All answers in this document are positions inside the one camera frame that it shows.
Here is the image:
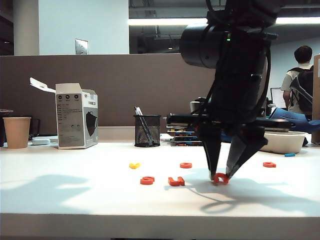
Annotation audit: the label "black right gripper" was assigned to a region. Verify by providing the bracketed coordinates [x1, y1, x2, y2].
[166, 71, 293, 180]

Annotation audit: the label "orange letter n magnet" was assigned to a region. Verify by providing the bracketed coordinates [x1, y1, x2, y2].
[211, 172, 230, 186]

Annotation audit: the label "orange letter u magnet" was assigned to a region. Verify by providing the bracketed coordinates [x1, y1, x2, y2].
[167, 176, 186, 187]

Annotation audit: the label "orange letter s magnet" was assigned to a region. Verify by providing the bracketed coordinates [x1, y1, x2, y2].
[139, 175, 156, 186]

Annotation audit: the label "stacked colourful boxes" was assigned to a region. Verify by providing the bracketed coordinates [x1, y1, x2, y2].
[169, 123, 203, 148]

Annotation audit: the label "beige pulp tray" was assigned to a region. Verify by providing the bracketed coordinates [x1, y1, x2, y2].
[259, 131, 309, 155]

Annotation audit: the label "computer monitor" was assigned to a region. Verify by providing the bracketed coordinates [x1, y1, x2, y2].
[271, 87, 286, 108]

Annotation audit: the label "black mesh pen holder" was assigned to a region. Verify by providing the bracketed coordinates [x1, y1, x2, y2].
[133, 114, 162, 148]

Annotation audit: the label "clear pen with black cap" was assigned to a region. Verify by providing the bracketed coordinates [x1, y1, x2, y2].
[134, 106, 156, 146]

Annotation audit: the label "black backpack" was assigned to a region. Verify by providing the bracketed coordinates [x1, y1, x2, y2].
[288, 65, 315, 115]

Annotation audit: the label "brown wooden cabinet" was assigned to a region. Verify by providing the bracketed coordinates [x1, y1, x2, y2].
[311, 53, 320, 145]

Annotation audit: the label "brown desk partition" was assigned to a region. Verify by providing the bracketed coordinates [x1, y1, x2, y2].
[0, 51, 218, 136]

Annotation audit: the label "person in beige shirt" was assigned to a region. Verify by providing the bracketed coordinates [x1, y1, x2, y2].
[280, 45, 315, 118]

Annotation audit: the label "long ceiling light strip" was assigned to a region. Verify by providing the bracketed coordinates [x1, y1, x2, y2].
[127, 16, 320, 26]

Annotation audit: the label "white grey mask box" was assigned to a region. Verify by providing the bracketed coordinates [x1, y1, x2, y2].
[29, 76, 99, 150]

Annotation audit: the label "small white plastic case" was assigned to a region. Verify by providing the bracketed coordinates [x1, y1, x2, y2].
[31, 136, 51, 146]

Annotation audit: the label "brown paper cup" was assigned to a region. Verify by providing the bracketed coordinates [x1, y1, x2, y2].
[2, 116, 32, 150]

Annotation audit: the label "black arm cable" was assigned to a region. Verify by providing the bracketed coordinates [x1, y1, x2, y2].
[258, 42, 273, 111]

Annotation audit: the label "metal wall switch plate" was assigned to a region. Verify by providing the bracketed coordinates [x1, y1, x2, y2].
[74, 38, 89, 56]

